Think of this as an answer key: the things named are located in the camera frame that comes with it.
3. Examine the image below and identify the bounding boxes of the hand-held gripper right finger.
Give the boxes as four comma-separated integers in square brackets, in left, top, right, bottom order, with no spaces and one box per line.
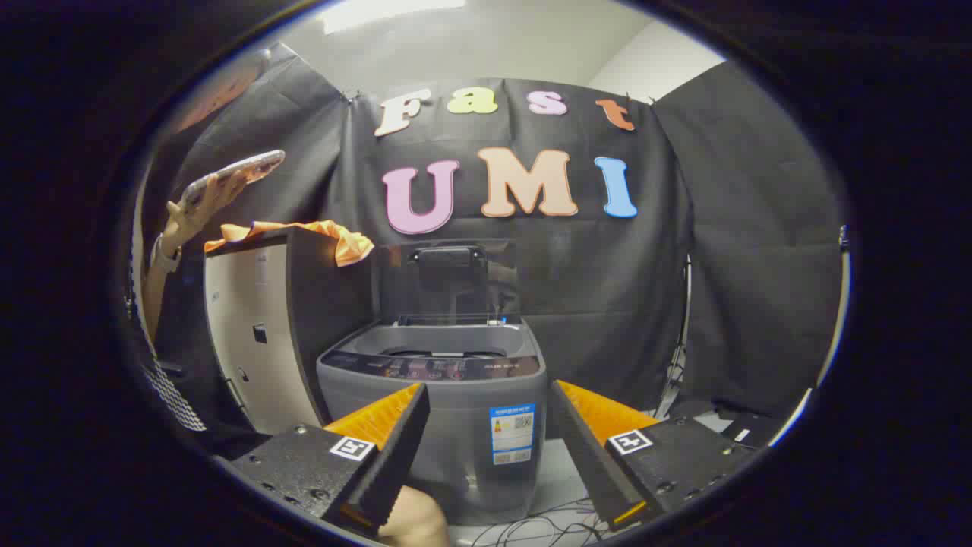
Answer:
[548,378,760,533]

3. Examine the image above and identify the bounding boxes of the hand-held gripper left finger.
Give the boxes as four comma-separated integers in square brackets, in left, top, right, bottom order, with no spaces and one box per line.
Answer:
[228,382,431,536]

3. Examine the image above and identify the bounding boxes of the grey washing machine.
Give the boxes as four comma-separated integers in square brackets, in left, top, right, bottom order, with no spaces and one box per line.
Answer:
[317,318,549,526]

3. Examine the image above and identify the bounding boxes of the dark transparent washing machine lid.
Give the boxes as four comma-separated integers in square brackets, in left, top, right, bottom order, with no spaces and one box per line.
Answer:
[378,239,523,326]

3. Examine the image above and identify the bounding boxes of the orange cloth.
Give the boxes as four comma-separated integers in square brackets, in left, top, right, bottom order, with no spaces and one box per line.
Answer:
[204,220,375,268]

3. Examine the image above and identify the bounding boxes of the person's bare limb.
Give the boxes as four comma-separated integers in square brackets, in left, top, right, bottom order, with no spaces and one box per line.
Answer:
[377,486,450,547]

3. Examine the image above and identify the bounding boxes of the black light stand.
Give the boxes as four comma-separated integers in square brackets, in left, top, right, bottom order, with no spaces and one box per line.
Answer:
[656,255,694,420]

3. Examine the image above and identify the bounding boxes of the black box with white label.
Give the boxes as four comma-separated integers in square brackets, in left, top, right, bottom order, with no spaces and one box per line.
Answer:
[717,410,787,451]

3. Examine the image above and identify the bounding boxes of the black backdrop cloth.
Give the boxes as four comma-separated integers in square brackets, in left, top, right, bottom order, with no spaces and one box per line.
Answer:
[143,42,848,428]

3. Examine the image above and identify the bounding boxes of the dark cabinet with white door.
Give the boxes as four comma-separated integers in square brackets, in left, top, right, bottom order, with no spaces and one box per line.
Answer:
[202,226,382,438]

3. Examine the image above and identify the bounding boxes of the smartphone in clear case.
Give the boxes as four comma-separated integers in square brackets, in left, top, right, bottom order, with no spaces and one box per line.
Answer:
[180,150,287,211]

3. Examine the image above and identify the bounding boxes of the black floor cables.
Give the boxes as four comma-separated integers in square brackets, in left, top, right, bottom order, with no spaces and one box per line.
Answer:
[469,498,610,547]

